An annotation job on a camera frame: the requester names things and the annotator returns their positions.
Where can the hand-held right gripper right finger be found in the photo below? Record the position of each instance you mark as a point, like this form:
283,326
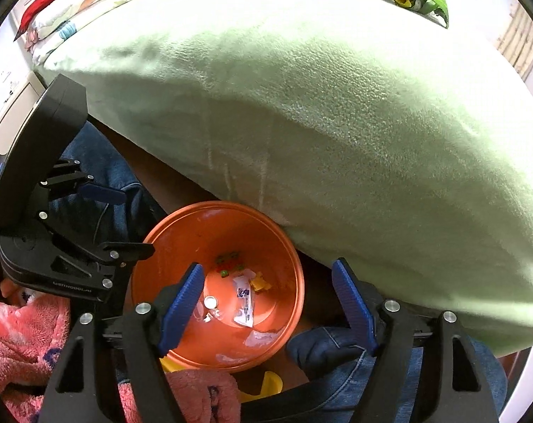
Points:
352,304

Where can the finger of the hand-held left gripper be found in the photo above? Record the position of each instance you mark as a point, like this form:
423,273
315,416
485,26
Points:
125,251
101,194

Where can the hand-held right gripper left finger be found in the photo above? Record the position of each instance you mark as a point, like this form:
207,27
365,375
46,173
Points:
182,304

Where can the orange plastic bin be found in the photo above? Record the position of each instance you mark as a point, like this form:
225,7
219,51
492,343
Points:
249,238

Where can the round silver cap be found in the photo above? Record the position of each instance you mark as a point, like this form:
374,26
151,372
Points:
211,302

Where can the clear plastic scrap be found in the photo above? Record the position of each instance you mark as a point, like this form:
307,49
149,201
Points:
211,316

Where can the blue jeans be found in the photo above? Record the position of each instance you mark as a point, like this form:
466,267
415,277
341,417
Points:
103,158

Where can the white nightstand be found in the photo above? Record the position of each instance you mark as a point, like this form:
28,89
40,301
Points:
11,97

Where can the small colourful wrapper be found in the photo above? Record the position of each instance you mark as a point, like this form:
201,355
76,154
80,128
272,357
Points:
229,264

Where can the white sachet wrapper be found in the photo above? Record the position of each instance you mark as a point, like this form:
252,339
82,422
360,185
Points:
243,299

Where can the yellow crumpled wrapper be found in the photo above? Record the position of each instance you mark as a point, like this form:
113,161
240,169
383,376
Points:
260,283

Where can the yellow plastic item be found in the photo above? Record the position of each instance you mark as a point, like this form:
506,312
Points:
268,385

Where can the lower floral white pillow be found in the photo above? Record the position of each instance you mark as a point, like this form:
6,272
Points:
64,35

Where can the pink fleece garment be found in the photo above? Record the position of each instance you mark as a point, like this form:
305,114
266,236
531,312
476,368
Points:
19,339

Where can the green bed blanket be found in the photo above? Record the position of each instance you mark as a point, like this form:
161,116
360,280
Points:
337,119

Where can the beige floral curtain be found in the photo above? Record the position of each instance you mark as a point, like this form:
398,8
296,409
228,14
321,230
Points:
522,39

